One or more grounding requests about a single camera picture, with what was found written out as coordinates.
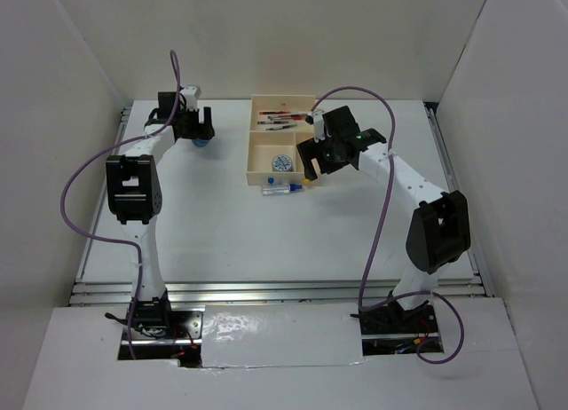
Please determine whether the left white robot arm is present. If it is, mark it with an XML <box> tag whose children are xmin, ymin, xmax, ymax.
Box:
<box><xmin>106</xmin><ymin>85</ymin><xmax>215</xmax><ymax>338</ymax></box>

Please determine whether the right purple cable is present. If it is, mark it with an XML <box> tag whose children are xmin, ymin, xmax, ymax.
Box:
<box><xmin>309</xmin><ymin>86</ymin><xmax>465</xmax><ymax>366</ymax></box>

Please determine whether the cream wooden organizer box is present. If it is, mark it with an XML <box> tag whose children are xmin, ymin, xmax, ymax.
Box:
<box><xmin>246</xmin><ymin>95</ymin><xmax>316</xmax><ymax>185</ymax></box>

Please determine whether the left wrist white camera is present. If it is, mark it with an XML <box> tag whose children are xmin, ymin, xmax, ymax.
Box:
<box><xmin>180</xmin><ymin>85</ymin><xmax>201</xmax><ymax>111</ymax></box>

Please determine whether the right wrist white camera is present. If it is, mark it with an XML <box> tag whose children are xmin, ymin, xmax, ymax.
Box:
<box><xmin>305</xmin><ymin>109</ymin><xmax>326</xmax><ymax>142</ymax></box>

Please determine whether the white foil front panel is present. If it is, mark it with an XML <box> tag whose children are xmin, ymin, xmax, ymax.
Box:
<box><xmin>201</xmin><ymin>304</ymin><xmax>364</xmax><ymax>368</ymax></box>

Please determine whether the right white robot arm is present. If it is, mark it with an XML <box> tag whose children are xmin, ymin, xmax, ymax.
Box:
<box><xmin>296</xmin><ymin>106</ymin><xmax>470</xmax><ymax>332</ymax></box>

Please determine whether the green gel pen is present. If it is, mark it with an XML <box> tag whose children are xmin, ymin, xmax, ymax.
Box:
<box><xmin>265</xmin><ymin>123</ymin><xmax>296</xmax><ymax>131</ymax></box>

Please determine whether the clear pushpin case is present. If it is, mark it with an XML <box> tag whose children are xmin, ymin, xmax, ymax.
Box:
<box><xmin>261</xmin><ymin>183</ymin><xmax>304</xmax><ymax>196</ymax></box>

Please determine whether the aluminium front rail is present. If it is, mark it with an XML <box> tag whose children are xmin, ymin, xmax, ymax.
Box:
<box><xmin>66</xmin><ymin>280</ymin><xmax>485</xmax><ymax>305</ymax></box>

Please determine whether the wrist white camera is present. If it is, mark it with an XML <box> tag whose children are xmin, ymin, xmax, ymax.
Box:
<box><xmin>180</xmin><ymin>85</ymin><xmax>201</xmax><ymax>111</ymax></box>
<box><xmin>305</xmin><ymin>109</ymin><xmax>326</xmax><ymax>142</ymax></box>

